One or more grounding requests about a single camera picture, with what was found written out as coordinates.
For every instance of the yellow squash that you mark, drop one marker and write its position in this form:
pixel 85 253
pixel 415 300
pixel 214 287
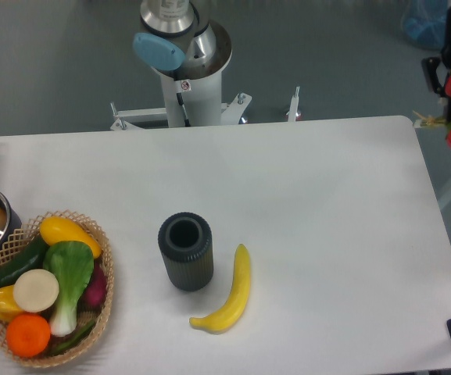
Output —
pixel 55 229

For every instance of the purple eggplant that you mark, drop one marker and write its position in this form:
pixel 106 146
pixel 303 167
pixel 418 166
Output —
pixel 95 293

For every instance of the green bok choy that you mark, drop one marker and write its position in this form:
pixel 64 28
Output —
pixel 72 264

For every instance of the woven wicker basket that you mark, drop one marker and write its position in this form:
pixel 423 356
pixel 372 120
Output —
pixel 19 240

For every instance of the green cucumber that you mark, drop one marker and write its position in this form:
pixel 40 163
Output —
pixel 29 258

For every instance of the blue plastic bag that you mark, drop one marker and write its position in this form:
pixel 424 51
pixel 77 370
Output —
pixel 424 23

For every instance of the orange fruit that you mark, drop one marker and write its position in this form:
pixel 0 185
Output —
pixel 28 335

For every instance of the green chili pepper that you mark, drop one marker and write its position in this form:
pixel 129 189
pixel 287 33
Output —
pixel 71 342

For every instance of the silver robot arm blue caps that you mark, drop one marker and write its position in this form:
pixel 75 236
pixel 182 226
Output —
pixel 179 40

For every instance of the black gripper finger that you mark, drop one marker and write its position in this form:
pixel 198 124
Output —
pixel 436 75

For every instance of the yellow bell pepper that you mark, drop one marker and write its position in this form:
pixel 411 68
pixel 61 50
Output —
pixel 9 309

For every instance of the yellow banana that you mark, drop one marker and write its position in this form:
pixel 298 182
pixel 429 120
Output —
pixel 231 311

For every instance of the dark grey ribbed vase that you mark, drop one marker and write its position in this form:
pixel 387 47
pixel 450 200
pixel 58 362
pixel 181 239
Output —
pixel 185 242

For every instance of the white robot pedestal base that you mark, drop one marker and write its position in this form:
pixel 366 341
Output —
pixel 195 100

